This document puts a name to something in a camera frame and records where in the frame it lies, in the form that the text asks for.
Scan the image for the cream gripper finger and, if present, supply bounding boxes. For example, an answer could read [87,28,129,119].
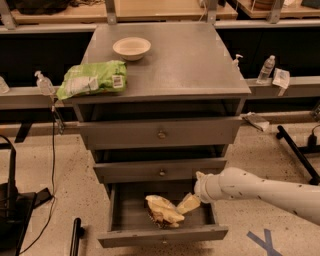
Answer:
[177,201,192,214]
[182,193,201,209]

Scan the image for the brown chip bag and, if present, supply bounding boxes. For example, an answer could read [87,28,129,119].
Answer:
[145,195,185,228]

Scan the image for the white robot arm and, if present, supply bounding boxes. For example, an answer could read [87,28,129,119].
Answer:
[177,167,320,225]

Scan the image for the middle grey drawer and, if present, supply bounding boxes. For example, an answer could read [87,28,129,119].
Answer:
[94,157,227,184]

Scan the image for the grey drawer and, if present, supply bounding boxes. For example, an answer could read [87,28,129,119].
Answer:
[94,157,227,184]
[98,180,228,248]
[79,117,242,150]

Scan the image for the top grey drawer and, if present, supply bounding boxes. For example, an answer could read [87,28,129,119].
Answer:
[79,117,242,150]

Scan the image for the bottom grey drawer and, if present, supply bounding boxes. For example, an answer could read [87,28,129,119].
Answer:
[98,180,228,248]

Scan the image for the grey drawer cabinet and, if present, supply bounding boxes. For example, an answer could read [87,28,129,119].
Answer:
[65,21,252,185]

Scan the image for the green chip bag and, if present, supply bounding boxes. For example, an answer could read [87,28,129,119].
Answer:
[57,60,127,100]

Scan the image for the folded grey cloth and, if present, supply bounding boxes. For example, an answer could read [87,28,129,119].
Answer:
[243,112,269,131]

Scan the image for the black stand leg right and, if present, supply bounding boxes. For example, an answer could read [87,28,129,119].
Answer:
[276,125,320,185]

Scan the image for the black bar on floor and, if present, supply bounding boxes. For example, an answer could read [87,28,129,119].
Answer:
[69,218,85,256]

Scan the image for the right sanitizer pump bottle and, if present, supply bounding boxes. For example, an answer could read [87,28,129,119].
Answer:
[233,54,243,70]

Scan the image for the sanitizer pump bottle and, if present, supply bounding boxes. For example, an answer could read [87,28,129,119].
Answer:
[34,71,55,96]
[233,54,243,70]

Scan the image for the white packet on ledge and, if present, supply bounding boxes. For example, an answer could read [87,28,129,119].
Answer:
[272,68,290,89]

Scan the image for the clear water bottle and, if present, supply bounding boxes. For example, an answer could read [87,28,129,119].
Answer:
[257,55,275,84]

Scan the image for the white paper bowl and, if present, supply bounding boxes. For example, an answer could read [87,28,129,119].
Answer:
[113,37,151,61]

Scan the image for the black stand left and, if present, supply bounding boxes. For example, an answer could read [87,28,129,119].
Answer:
[0,135,53,256]

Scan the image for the left sanitizer pump bottle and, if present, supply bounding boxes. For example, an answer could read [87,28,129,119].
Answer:
[34,71,55,96]

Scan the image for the wooden shelf board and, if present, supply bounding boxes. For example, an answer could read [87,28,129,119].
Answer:
[10,0,239,25]

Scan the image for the clear bottle far left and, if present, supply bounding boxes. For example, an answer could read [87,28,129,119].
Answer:
[0,76,10,94]

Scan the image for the black cable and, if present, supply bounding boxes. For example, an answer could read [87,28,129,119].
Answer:
[18,105,58,255]

